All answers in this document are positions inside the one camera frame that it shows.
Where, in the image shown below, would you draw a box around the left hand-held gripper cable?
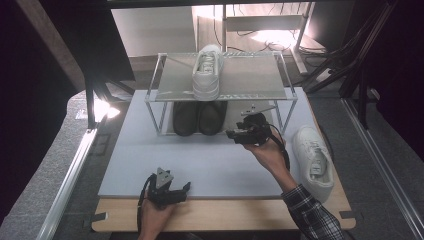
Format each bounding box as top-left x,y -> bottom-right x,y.
136,174 -> 156,234

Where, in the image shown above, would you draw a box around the black metal stand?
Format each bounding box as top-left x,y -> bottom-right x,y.
83,76 -> 136,131

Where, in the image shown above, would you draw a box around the person's right hand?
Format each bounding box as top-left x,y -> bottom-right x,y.
243,129 -> 295,190

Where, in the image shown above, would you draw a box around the light grey mat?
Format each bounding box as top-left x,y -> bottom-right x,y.
98,87 -> 321,200

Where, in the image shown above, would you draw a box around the hand-held gripper cable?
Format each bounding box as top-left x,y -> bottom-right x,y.
136,174 -> 156,234
266,123 -> 292,172

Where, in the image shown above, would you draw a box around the black tripod stand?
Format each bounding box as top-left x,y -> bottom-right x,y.
301,0 -> 398,129

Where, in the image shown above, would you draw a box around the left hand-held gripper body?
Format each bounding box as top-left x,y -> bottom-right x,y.
146,167 -> 187,207

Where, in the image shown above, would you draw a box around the aluminium rail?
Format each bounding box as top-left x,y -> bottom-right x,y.
35,128 -> 99,240
341,98 -> 424,239

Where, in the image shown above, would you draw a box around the right hand-held gripper cable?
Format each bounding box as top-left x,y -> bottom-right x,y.
266,123 -> 292,172

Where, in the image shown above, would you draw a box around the white metal frame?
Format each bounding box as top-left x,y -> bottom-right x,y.
221,1 -> 316,74

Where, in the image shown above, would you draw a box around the white sneaker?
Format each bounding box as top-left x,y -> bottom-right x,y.
192,44 -> 225,102
293,124 -> 335,204

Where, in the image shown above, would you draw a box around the black floor cables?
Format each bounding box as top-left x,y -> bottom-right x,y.
263,29 -> 329,58

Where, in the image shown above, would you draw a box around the black slipper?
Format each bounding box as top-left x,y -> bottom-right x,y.
198,100 -> 228,136
172,101 -> 201,137

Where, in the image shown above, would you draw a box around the two-tier metal shoe rack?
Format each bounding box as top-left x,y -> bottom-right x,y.
144,51 -> 299,137

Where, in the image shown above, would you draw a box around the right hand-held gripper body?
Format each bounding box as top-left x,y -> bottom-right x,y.
238,104 -> 278,146

